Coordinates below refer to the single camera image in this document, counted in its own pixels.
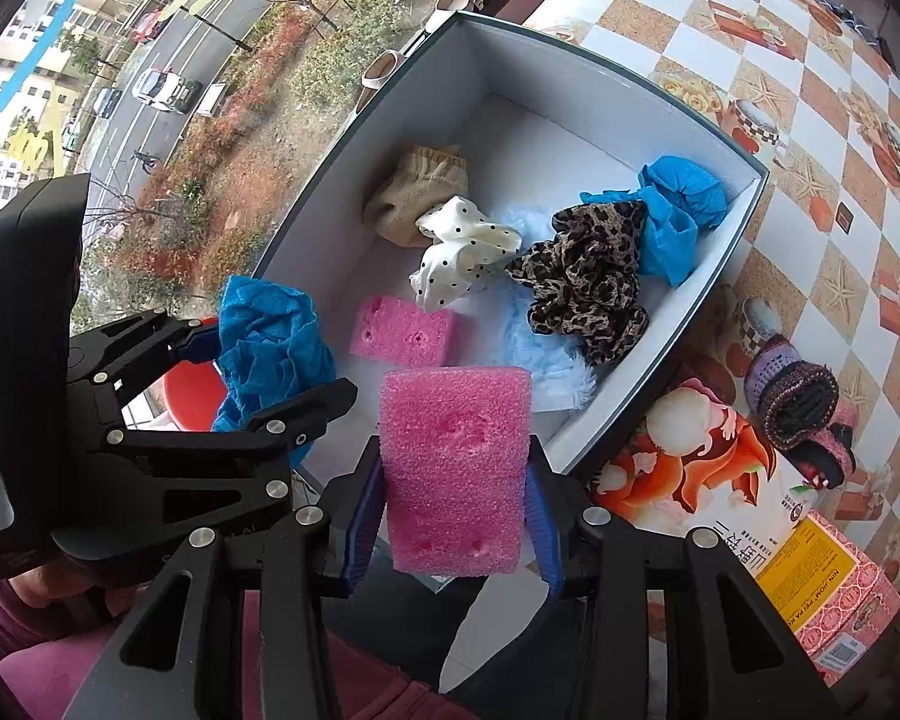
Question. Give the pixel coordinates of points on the person's left hand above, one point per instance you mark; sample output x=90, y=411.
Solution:
x=45, y=589

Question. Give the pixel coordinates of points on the red plastic stool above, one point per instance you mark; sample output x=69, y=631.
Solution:
x=191, y=394

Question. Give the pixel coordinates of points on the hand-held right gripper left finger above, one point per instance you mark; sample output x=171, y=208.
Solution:
x=364, y=532

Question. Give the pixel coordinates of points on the checkered printed tablecloth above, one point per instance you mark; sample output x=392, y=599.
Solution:
x=817, y=90

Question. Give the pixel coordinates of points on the beige knitted sock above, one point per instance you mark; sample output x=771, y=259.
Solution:
x=405, y=202

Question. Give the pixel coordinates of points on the light blue fluffy cloth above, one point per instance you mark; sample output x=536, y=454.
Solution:
x=540, y=371

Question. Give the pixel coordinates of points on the grey white cardboard box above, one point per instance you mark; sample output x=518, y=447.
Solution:
x=540, y=90

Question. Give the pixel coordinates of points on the blue crinkled cloth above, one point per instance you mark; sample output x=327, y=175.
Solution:
x=682, y=195
x=270, y=345

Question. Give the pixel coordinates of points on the person's left forearm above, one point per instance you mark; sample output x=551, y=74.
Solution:
x=0, y=604

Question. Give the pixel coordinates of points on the leopard print cloth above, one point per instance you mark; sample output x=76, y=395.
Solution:
x=585, y=277

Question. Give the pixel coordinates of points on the pink yellow carton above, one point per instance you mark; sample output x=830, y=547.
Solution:
x=832, y=600

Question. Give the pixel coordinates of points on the person's pink sweater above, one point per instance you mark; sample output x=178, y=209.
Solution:
x=60, y=679

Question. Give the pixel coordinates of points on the white car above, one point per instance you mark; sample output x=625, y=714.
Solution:
x=157, y=86

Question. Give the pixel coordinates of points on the orange floral printed carton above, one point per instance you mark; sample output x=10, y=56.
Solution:
x=690, y=465

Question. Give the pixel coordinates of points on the pink sponge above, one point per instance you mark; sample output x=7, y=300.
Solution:
x=457, y=465
x=401, y=330

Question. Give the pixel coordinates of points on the cream polka dot scarf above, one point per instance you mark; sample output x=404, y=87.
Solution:
x=465, y=247

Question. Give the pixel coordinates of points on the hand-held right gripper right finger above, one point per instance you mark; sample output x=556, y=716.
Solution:
x=544, y=532

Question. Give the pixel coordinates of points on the dark knitted sock bundle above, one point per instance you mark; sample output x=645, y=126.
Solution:
x=795, y=397

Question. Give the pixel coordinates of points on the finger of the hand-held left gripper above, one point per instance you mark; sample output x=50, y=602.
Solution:
x=199, y=339
x=300, y=412

